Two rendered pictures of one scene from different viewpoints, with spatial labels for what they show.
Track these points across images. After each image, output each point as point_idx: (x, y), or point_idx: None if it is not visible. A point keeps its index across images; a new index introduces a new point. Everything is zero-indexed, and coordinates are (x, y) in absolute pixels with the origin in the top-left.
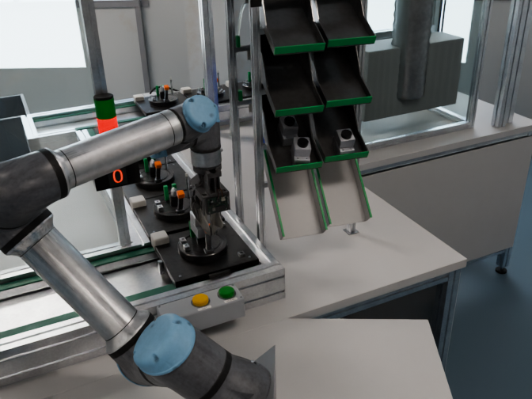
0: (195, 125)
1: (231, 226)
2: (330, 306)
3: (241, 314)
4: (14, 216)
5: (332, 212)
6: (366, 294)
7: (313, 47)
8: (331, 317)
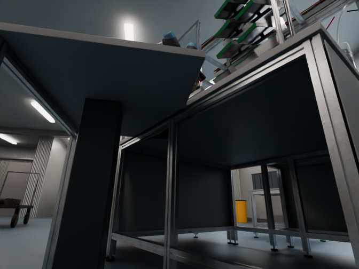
0: (163, 37)
1: None
2: (202, 92)
3: None
4: None
5: None
6: (221, 80)
7: (224, 4)
8: (207, 102)
